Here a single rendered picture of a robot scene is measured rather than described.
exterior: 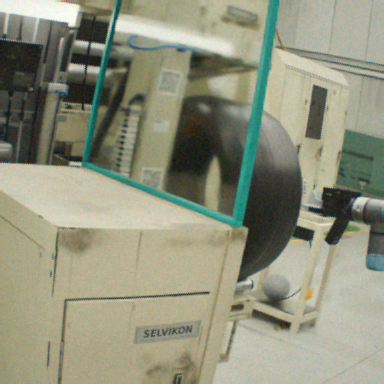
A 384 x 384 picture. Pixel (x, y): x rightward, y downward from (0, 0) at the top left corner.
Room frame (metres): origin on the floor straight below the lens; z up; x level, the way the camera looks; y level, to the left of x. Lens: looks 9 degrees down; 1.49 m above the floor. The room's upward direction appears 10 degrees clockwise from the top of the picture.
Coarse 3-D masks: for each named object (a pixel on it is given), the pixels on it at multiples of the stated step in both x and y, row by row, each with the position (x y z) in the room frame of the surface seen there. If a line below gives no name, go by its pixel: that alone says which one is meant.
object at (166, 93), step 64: (128, 0) 1.53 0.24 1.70; (192, 0) 1.34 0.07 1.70; (256, 0) 1.20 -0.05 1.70; (128, 64) 1.48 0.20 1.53; (192, 64) 1.31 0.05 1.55; (256, 64) 1.18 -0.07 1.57; (128, 128) 1.44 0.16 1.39; (192, 128) 1.28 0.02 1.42; (256, 128) 1.16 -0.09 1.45; (192, 192) 1.26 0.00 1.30
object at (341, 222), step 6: (342, 210) 1.74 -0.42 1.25; (342, 216) 1.74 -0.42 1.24; (336, 222) 1.75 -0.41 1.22; (342, 222) 1.75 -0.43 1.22; (348, 222) 1.76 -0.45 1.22; (336, 228) 1.75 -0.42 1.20; (342, 228) 1.76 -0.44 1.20; (330, 234) 1.76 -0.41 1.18; (336, 234) 1.76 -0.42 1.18; (342, 234) 1.78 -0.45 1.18; (330, 240) 1.76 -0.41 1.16; (336, 240) 1.76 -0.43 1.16
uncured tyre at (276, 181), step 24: (264, 120) 2.04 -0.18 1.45; (264, 144) 1.94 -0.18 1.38; (288, 144) 2.02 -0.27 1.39; (264, 168) 1.89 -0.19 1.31; (288, 168) 1.97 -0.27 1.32; (264, 192) 1.87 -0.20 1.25; (288, 192) 1.95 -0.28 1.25; (264, 216) 1.88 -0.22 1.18; (288, 216) 1.95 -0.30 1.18; (264, 240) 1.91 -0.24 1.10; (288, 240) 2.00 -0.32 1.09; (264, 264) 2.01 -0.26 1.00
